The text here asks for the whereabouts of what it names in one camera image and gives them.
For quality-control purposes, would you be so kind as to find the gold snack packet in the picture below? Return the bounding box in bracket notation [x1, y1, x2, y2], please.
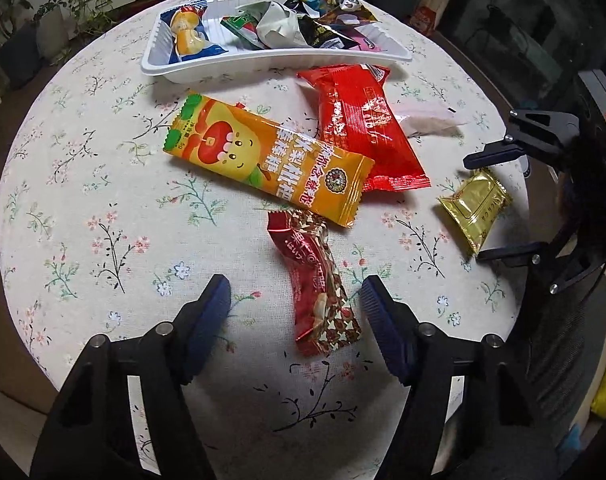
[438, 168, 512, 256]

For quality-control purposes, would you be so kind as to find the dark red nut packet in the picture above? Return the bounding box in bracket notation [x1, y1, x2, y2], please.
[267, 209, 361, 356]

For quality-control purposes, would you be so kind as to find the large red snack bag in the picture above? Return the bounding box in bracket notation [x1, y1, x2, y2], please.
[297, 64, 431, 192]

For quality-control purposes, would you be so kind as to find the pink snack packet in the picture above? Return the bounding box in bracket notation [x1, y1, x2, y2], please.
[343, 27, 382, 52]

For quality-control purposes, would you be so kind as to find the orange candy bar packet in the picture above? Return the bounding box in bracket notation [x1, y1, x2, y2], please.
[163, 93, 374, 228]

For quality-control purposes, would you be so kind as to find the black snack packet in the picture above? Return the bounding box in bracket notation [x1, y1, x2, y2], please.
[297, 14, 358, 50]

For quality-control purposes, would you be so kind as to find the blue panda snack bag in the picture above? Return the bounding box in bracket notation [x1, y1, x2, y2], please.
[284, 0, 376, 27]

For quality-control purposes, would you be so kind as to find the white snack bag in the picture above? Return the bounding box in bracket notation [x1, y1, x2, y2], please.
[237, 1, 311, 49]

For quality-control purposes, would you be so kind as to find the blue cake snack packet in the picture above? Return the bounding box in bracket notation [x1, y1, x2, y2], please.
[161, 0, 227, 64]

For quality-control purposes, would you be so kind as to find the green nut snack packet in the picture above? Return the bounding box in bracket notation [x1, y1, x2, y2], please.
[220, 12, 267, 50]

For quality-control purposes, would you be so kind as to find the pale pink tissue packet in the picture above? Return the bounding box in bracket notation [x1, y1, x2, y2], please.
[391, 103, 469, 138]

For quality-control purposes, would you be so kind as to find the black chair behind glass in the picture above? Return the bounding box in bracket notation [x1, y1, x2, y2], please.
[483, 3, 562, 89]

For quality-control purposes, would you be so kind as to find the red gift box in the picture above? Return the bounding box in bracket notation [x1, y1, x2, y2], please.
[409, 6, 437, 37]

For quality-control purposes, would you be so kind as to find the floral white tablecloth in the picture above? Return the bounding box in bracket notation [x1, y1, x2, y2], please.
[0, 6, 522, 479]

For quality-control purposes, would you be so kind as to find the white plastic tray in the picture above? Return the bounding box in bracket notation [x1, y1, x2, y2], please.
[140, 0, 412, 84]

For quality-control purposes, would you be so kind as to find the plant in white ribbed pot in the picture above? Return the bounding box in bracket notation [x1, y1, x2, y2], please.
[33, 0, 68, 64]

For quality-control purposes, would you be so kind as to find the tall plant in dark pot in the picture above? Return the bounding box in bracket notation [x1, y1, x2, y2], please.
[0, 0, 41, 90]

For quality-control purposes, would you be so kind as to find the trailing green ivy plant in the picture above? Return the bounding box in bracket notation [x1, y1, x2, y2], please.
[61, 0, 116, 44]

